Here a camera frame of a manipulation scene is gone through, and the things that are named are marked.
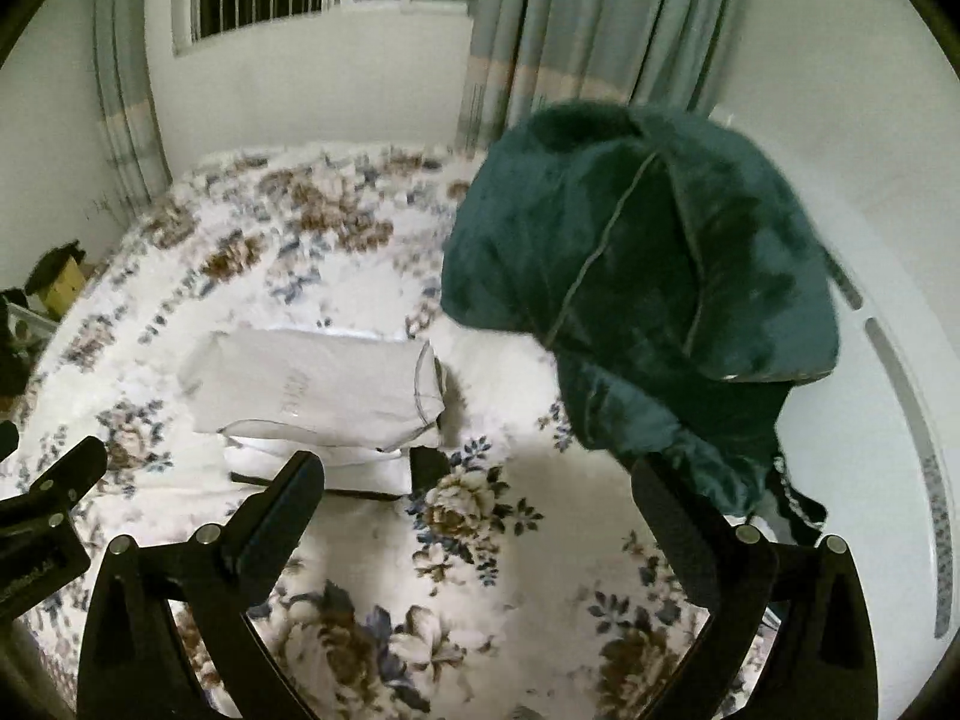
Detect grey striped curtain right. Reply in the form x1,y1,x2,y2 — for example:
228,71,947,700
455,0,745,151

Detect grey striped curtain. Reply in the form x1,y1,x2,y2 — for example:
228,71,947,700
455,0,745,151
93,0,171,210

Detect dark green fleece garment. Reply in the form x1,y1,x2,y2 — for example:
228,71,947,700
441,101,839,515

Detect white bed frame edge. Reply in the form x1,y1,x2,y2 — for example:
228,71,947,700
755,137,958,718

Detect cardboard box with dark item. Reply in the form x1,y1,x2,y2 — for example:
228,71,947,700
25,241,86,320

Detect white garment with black trim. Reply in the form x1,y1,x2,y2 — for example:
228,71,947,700
179,328,446,497

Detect floral fleece bed blanket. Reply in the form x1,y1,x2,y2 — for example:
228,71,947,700
2,146,704,718

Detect grey striped curtain left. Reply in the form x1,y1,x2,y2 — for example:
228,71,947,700
93,0,171,210

